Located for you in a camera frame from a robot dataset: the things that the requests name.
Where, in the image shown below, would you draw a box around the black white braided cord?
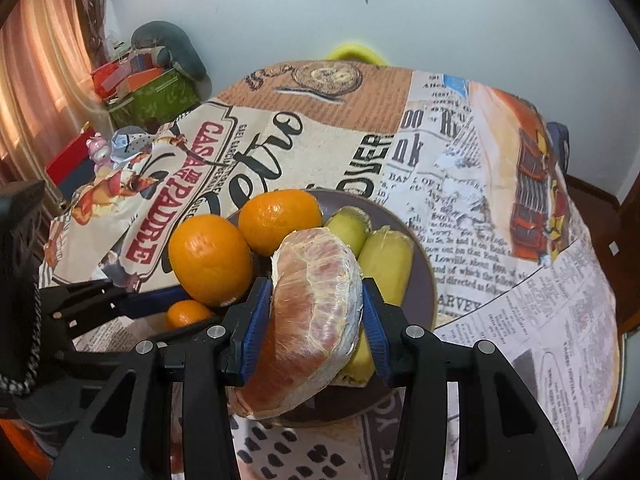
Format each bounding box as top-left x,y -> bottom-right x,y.
0,280 -> 44,399

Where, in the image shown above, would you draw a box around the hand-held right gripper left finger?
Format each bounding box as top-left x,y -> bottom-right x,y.
47,276 -> 274,480

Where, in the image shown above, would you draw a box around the peeled pomelo piece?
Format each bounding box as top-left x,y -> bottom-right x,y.
227,227 -> 365,421

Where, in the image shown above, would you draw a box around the small pink toy figure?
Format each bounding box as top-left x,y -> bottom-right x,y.
86,132 -> 112,171

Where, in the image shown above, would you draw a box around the grey round plate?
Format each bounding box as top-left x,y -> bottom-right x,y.
224,187 -> 439,429

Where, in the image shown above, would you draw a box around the large orange with sticker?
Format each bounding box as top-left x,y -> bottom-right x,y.
168,214 -> 255,308

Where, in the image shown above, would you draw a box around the green patterned storage box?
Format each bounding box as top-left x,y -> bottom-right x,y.
107,67 -> 202,130

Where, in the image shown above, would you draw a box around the yellow foam ring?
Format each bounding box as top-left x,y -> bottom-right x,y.
324,43 -> 387,67

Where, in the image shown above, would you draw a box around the pink orange curtain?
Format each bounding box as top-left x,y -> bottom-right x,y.
0,0 -> 110,183

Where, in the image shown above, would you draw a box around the printed blanket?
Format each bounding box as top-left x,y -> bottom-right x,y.
39,61 -> 625,480

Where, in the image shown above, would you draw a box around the red box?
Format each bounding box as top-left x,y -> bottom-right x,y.
46,129 -> 102,187

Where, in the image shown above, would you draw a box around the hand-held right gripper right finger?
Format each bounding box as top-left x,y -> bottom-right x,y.
361,277 -> 581,480

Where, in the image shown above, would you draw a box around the corn cob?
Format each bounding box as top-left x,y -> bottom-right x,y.
324,205 -> 372,257
342,225 -> 416,387

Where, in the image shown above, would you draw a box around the small tangerine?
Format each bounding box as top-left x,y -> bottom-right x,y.
165,299 -> 216,332

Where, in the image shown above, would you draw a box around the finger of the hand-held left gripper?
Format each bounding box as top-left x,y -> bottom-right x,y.
54,316 -> 222,382
40,279 -> 177,334

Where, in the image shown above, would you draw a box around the red gift boxes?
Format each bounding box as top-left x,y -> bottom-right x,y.
90,51 -> 168,102

